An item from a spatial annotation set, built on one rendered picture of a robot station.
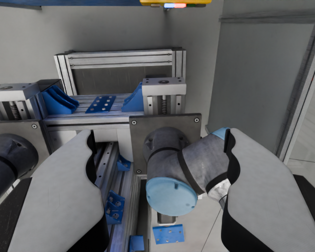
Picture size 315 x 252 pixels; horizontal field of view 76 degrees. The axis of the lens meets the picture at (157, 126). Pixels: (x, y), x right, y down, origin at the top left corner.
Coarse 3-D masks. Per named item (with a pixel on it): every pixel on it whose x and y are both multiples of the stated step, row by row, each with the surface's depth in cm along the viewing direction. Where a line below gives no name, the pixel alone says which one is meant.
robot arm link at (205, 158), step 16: (224, 128) 46; (192, 144) 48; (208, 144) 45; (192, 160) 45; (208, 160) 43; (224, 160) 41; (192, 176) 44; (208, 176) 42; (224, 176) 40; (208, 192) 42; (224, 192) 40
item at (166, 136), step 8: (160, 128) 62; (168, 128) 62; (152, 136) 61; (160, 136) 59; (168, 136) 59; (176, 136) 60; (184, 136) 62; (144, 144) 62; (152, 144) 60; (160, 144) 57; (168, 144) 57; (176, 144) 58; (184, 144) 60; (144, 152) 62; (152, 152) 57
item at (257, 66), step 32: (224, 0) 130; (256, 0) 90; (288, 0) 69; (224, 32) 131; (256, 32) 90; (288, 32) 69; (224, 64) 131; (256, 64) 90; (288, 64) 69; (224, 96) 131; (256, 96) 90; (288, 96) 69; (256, 128) 90
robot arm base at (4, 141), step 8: (0, 136) 61; (8, 136) 61; (16, 136) 62; (0, 144) 59; (8, 144) 59; (16, 144) 62; (24, 144) 62; (0, 152) 57; (8, 152) 58; (16, 152) 60; (24, 152) 61; (32, 152) 64; (0, 160) 55; (8, 160) 57; (16, 160) 59; (24, 160) 61; (32, 160) 64; (16, 168) 59; (24, 168) 62; (32, 168) 66; (16, 176) 59
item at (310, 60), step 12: (264, 12) 83; (276, 12) 74; (288, 12) 68; (300, 12) 62; (312, 12) 58; (312, 36) 58; (312, 48) 58; (312, 60) 58; (300, 72) 62; (312, 72) 59; (300, 84) 62; (300, 96) 63; (288, 108) 68; (300, 108) 65; (288, 120) 68; (288, 132) 69; (276, 144) 75
